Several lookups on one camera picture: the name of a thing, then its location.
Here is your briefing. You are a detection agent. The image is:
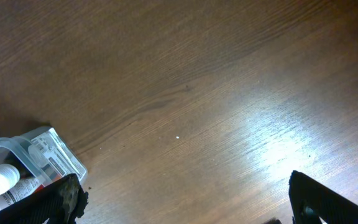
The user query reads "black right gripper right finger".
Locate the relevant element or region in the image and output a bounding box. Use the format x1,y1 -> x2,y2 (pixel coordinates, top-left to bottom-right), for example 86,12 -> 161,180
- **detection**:
289,170 -> 358,224

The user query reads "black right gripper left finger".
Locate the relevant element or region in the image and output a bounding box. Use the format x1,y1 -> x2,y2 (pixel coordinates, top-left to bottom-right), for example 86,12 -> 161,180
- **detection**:
0,174 -> 89,224

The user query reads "white calamine lotion bottle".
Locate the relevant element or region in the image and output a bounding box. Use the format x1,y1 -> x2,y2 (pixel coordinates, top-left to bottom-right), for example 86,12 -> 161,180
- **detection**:
0,177 -> 43,210

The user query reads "clear plastic container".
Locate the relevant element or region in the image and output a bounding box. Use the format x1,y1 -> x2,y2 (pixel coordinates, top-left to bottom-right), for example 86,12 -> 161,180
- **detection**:
0,126 -> 88,218

